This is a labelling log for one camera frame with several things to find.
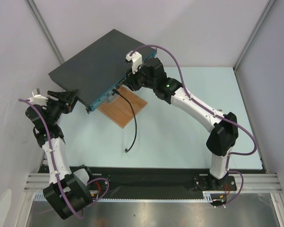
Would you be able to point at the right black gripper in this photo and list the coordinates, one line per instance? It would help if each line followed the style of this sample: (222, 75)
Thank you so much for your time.
(130, 80)

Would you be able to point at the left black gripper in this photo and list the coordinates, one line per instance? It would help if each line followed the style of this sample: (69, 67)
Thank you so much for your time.
(70, 99)

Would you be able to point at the dark grey network switch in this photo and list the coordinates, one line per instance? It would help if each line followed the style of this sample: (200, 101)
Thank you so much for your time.
(96, 70)

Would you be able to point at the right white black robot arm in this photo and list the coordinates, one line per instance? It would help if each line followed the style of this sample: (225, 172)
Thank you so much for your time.
(221, 127)

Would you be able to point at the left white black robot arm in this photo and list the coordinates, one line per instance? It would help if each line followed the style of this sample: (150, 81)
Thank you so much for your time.
(68, 191)

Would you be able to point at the wooden board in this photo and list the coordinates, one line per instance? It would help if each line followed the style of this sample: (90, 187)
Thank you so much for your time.
(119, 110)

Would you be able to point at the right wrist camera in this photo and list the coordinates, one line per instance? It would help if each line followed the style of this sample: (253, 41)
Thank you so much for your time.
(135, 58)

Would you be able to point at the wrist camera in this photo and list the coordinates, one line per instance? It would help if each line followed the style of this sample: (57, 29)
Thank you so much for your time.
(37, 97)
(135, 58)

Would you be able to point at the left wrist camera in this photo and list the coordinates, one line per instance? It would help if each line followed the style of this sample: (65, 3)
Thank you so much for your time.
(37, 97)

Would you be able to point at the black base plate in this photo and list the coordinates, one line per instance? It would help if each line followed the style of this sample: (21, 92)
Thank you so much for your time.
(152, 183)

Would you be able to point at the white slotted cable duct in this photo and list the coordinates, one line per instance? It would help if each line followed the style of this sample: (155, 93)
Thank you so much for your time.
(156, 199)

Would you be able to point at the aluminium rail frame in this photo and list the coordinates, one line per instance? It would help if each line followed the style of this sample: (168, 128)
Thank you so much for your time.
(260, 204)

